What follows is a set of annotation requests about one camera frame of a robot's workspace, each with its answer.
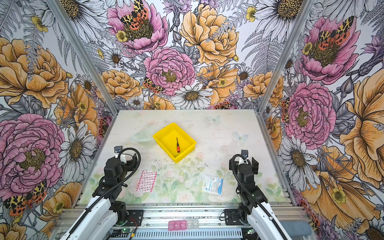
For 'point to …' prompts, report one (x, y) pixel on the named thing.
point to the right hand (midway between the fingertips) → (242, 161)
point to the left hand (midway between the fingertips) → (126, 159)
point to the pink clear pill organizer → (182, 225)
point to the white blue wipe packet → (213, 184)
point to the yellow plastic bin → (175, 142)
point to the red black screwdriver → (178, 149)
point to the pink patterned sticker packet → (146, 181)
